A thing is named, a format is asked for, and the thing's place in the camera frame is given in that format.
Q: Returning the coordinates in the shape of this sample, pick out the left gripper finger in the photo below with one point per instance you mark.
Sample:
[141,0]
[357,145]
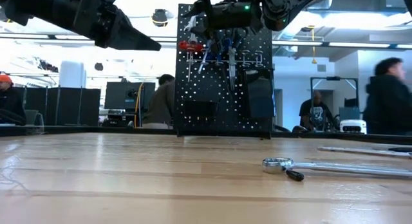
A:
[138,34]
[122,43]

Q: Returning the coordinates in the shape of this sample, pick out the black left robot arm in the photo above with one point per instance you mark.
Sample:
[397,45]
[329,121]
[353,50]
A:
[48,8]

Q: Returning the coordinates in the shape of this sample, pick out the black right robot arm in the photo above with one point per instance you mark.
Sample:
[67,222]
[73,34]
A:
[283,8]

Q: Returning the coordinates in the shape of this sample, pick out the black hanging dome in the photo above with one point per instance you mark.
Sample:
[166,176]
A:
[98,66]

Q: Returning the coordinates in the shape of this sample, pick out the black computer monitor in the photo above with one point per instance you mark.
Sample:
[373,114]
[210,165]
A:
[119,95]

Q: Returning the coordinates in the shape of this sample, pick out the white cylinder column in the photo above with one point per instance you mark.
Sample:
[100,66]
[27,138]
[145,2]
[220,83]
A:
[72,74]

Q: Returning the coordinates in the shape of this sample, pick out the black perforated pegboard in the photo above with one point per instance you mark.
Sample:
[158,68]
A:
[209,89]

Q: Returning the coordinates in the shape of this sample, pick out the person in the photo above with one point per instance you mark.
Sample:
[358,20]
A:
[161,105]
[389,98]
[317,111]
[9,101]

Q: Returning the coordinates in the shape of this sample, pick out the black partition panels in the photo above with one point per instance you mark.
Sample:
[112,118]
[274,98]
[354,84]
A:
[64,105]

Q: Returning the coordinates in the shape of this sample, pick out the tall black pegboard bin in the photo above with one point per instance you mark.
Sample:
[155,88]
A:
[259,95]

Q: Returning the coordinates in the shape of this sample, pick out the short black pegboard bin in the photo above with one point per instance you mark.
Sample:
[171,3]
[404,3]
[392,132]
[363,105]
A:
[199,109]

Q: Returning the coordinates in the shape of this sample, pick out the yellow ceiling pendant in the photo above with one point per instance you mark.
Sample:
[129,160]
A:
[313,60]

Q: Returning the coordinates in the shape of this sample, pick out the ceiling light strip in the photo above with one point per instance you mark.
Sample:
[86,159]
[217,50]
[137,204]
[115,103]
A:
[354,44]

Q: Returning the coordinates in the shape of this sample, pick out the light blue screen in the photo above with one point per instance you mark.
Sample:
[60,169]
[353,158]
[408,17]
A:
[349,114]

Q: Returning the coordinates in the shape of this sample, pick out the white box device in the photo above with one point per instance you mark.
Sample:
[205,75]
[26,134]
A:
[352,125]

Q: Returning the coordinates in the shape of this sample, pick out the small black bit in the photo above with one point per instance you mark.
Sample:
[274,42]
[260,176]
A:
[295,175]

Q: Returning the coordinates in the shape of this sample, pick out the black metal frame stand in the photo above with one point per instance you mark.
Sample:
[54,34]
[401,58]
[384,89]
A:
[333,78]

